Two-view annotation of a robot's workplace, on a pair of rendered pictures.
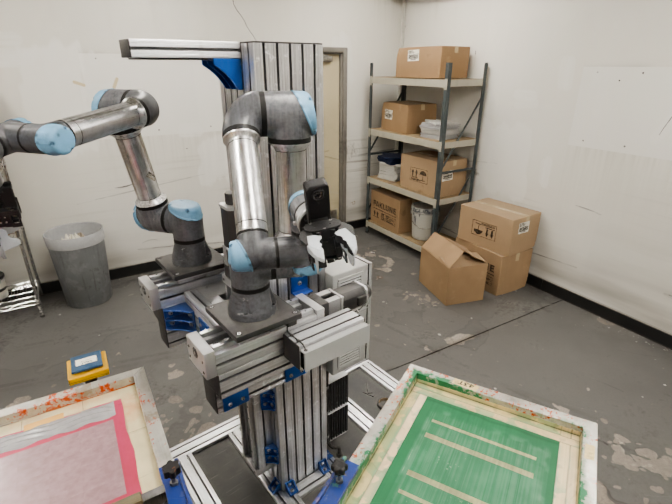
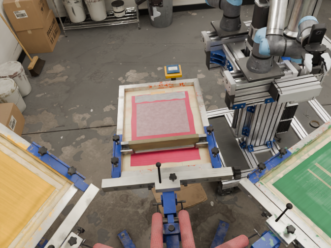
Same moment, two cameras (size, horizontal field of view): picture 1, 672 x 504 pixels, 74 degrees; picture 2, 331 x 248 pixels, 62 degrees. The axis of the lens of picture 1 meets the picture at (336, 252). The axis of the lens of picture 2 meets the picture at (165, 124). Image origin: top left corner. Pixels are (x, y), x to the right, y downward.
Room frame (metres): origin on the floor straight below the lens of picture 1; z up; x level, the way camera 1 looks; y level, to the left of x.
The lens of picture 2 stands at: (-0.25, 0.08, 2.30)
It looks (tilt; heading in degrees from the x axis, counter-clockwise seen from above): 48 degrees down; 31
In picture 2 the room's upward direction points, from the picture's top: 6 degrees counter-clockwise
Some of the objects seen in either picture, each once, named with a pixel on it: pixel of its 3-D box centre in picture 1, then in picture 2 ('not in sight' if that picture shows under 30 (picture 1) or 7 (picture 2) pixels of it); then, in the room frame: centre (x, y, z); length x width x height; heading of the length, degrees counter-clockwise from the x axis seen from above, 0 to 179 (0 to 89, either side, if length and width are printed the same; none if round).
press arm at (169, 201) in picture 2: not in sight; (169, 199); (0.30, 0.44, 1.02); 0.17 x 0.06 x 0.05; 31
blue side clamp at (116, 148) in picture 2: not in sight; (117, 156); (0.44, 0.84, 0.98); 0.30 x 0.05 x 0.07; 31
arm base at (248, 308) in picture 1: (251, 295); (260, 59); (1.21, 0.26, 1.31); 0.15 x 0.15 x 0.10
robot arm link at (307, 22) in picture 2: (306, 211); (308, 29); (0.98, 0.07, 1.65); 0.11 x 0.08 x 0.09; 14
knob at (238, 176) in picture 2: not in sight; (234, 172); (0.58, 0.19, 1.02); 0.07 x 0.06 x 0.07; 31
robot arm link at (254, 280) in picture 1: (251, 261); (266, 41); (1.21, 0.25, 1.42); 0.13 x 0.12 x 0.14; 104
